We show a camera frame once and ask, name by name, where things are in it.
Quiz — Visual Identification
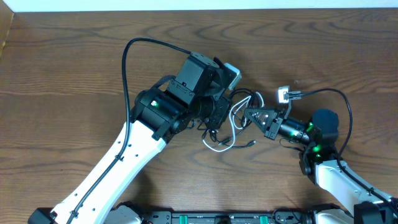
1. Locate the white cable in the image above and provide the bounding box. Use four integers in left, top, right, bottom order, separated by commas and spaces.
201, 91, 265, 153

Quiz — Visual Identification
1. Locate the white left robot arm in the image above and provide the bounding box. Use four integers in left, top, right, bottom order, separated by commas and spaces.
28, 52, 241, 223

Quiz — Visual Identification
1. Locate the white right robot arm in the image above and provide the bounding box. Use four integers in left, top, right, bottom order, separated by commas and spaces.
244, 108, 397, 223

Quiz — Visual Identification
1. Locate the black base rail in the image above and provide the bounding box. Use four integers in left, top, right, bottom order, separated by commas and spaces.
146, 207, 346, 224

